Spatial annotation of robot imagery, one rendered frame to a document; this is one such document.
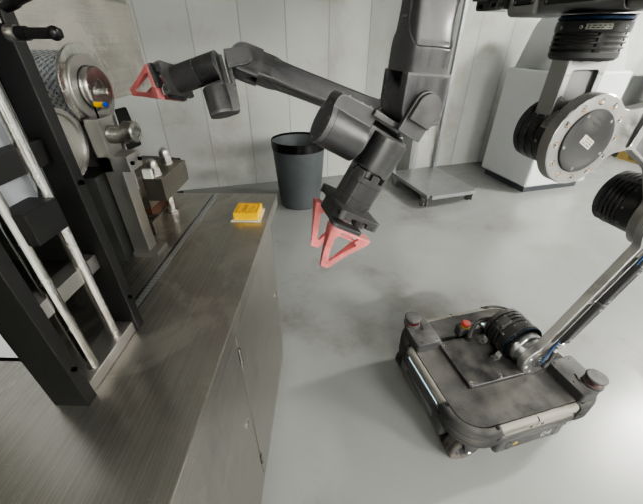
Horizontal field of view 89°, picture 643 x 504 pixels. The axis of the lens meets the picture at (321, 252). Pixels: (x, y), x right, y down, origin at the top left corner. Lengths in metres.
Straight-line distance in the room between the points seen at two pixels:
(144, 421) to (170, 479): 0.09
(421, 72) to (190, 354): 0.52
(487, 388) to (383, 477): 0.50
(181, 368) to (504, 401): 1.15
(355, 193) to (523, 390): 1.19
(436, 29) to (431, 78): 0.05
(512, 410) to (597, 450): 0.46
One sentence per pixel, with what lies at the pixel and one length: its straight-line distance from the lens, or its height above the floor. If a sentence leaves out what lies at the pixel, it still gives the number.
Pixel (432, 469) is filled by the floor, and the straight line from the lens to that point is 1.50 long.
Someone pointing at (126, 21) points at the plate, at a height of 1.38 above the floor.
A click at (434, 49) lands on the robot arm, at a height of 1.32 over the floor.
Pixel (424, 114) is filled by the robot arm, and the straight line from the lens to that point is 0.44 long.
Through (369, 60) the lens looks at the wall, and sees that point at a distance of 3.74.
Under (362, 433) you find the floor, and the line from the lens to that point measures 1.51.
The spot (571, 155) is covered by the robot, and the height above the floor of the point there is 1.10.
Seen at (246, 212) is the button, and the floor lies 0.92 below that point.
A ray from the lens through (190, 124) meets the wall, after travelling 3.54.
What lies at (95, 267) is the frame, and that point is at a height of 1.04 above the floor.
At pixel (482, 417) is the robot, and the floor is 0.24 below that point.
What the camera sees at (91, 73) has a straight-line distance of 0.81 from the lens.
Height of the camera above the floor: 1.33
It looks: 33 degrees down
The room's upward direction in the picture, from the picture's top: straight up
